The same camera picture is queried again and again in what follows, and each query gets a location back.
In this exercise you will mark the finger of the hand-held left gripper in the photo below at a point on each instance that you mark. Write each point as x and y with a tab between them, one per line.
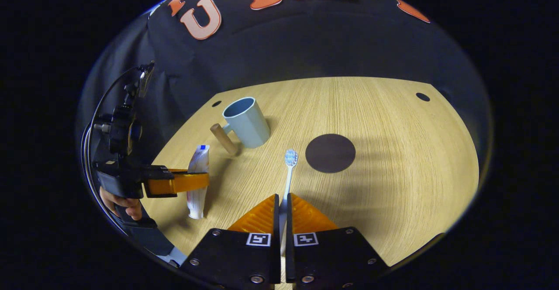
183	184

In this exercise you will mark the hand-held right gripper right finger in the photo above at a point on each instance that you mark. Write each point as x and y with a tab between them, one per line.
289	255

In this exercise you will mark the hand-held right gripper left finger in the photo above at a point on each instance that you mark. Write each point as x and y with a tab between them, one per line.
276	220

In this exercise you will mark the white toothpaste tube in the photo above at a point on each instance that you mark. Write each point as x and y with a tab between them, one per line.
198	161

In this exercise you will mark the white toothbrush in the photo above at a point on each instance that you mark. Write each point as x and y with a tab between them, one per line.
291	158

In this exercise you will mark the dark brown round coaster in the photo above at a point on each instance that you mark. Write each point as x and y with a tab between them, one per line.
330	153

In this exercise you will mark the black backdrop cloth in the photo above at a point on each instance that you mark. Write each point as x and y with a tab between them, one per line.
305	41

